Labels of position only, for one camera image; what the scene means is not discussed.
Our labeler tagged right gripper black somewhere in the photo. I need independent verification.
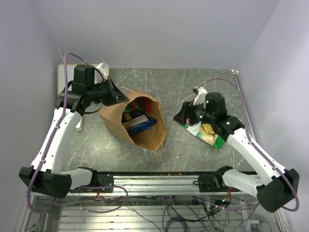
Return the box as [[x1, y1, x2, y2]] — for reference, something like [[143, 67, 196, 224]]
[[173, 99, 215, 126]]

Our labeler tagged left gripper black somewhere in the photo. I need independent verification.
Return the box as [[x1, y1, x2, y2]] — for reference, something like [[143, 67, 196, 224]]
[[87, 76, 129, 106]]

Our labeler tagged brown paper bag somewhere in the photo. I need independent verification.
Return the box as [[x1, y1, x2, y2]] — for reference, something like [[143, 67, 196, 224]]
[[98, 89, 167, 161]]

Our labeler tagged green cassava chips bag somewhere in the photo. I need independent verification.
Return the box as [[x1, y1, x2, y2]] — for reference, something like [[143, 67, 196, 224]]
[[183, 118, 225, 150]]

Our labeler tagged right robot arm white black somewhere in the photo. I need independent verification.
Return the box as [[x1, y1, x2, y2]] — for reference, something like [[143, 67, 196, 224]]
[[173, 90, 299, 213]]

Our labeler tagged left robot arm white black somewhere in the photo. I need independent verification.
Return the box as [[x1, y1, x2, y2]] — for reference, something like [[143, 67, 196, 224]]
[[19, 62, 128, 199]]

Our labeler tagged green snack bar packet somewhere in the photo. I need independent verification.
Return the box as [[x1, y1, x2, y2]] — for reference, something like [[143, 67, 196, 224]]
[[124, 101, 141, 113]]

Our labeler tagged red snack packet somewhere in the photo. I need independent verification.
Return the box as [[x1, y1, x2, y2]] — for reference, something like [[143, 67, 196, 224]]
[[141, 97, 151, 113]]

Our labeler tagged blue cookie snack pack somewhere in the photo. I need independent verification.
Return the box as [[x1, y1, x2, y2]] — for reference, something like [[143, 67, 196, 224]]
[[121, 109, 157, 135]]

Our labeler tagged white marker pen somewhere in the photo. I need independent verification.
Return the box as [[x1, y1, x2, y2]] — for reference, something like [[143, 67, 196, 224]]
[[75, 116, 84, 131]]

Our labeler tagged small whiteboard wooden frame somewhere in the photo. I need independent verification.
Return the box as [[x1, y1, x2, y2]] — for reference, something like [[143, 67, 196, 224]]
[[57, 64, 102, 95]]

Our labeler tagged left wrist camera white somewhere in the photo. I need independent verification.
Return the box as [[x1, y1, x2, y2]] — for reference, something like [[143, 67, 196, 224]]
[[96, 62, 110, 82]]

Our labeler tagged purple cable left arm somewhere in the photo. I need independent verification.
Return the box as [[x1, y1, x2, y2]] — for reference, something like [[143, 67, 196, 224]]
[[26, 51, 92, 214]]

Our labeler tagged aluminium mounting rail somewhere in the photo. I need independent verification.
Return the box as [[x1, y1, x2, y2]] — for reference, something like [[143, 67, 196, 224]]
[[26, 172, 266, 196]]

